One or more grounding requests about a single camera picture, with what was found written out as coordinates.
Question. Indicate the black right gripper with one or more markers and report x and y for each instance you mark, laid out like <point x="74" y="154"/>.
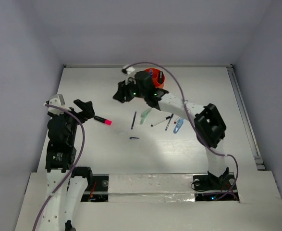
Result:
<point x="124" y="90"/>

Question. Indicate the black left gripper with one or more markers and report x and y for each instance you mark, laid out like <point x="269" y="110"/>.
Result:
<point x="88" y="111"/>

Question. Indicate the pink highlighter black body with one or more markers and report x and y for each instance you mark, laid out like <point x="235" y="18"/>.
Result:
<point x="103" y="120"/>

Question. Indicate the orange highlighter black body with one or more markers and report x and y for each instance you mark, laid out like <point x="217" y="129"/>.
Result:
<point x="160" y="77"/>

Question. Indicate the black-capped white marker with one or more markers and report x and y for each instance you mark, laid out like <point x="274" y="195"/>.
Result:
<point x="160" y="121"/>

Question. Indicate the blue ballpoint pen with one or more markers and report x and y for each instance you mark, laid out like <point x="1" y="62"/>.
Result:
<point x="169" y="121"/>

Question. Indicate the blue translucent utility knife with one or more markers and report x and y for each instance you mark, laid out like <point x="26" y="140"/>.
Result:
<point x="178" y="126"/>

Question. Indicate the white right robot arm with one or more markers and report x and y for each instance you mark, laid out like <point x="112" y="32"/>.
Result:
<point x="206" y="120"/>

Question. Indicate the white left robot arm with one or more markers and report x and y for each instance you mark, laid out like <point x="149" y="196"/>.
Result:
<point x="66" y="182"/>

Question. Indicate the purple gel pen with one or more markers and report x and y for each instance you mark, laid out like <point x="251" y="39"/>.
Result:
<point x="133" y="121"/>

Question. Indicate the green translucent utility knife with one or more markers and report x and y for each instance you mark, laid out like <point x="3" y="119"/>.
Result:
<point x="144" y="115"/>

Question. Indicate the orange round organizer container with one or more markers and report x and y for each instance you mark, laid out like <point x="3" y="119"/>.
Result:
<point x="157" y="76"/>

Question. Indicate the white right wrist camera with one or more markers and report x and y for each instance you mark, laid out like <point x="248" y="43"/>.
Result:
<point x="128" y="71"/>

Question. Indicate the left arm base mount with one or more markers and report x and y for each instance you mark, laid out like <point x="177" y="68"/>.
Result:
<point x="97" y="191"/>

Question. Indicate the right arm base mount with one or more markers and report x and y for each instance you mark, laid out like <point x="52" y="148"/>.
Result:
<point x="206" y="189"/>

